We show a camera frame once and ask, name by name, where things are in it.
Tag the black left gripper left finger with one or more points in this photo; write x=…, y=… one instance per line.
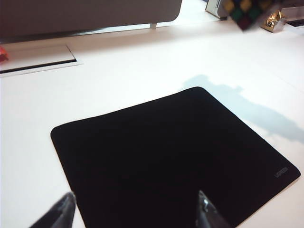
x=61, y=213

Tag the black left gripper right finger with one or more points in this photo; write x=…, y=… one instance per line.
x=206, y=216

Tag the Rubik's cube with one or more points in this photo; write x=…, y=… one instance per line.
x=251, y=12

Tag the black UGREEN mouse pad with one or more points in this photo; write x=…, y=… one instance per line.
x=166, y=154

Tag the orange cloth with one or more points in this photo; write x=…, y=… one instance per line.
x=2, y=54

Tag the white divider foot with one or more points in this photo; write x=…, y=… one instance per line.
x=153, y=25

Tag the large grey desk divider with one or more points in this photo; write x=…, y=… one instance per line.
x=83, y=14

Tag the grey box device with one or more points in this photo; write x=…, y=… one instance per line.
x=216, y=8

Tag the black flat device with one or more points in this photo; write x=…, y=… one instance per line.
x=297, y=23

